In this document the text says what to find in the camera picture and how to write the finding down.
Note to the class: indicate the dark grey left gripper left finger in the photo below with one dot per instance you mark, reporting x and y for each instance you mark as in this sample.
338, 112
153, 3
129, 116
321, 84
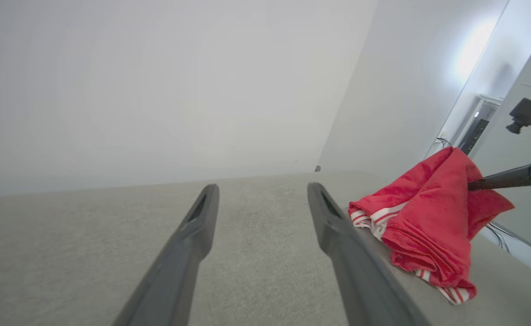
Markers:
179, 262

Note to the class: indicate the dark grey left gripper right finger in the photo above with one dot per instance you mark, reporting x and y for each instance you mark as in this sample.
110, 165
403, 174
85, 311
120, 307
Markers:
360, 276

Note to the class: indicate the red shirt with white sleeves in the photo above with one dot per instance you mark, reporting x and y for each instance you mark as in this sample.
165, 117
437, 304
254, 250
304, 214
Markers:
428, 213

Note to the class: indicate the white box appliance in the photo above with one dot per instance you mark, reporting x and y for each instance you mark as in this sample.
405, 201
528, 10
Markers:
478, 127

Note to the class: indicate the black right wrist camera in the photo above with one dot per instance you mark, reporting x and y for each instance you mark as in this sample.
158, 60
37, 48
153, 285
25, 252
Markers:
526, 113

